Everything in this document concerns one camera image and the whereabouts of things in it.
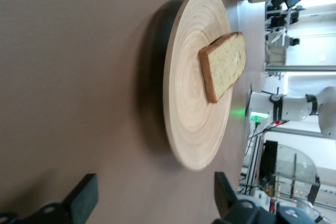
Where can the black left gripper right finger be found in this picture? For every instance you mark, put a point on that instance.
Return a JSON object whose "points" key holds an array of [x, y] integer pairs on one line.
{"points": [[228, 203]]}

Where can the black flat panel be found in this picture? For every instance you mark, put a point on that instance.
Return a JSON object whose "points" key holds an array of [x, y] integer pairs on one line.
{"points": [[269, 158]]}

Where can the brown-crust bread slice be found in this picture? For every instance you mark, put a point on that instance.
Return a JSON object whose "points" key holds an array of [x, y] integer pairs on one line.
{"points": [[228, 64]]}

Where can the clear curved acrylic guard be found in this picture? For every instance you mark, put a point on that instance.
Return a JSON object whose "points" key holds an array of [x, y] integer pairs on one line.
{"points": [[296, 166]]}

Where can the grey lab machine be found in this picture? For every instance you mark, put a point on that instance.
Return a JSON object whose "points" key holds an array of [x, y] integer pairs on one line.
{"points": [[275, 48]]}

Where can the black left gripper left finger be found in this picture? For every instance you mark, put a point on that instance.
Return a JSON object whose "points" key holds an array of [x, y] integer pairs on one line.
{"points": [[81, 197]]}

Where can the round wooden plate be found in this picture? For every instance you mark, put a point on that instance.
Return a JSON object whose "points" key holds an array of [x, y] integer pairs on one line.
{"points": [[189, 119]]}

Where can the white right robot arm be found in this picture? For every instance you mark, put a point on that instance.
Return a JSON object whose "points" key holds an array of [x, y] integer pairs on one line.
{"points": [[288, 108]]}

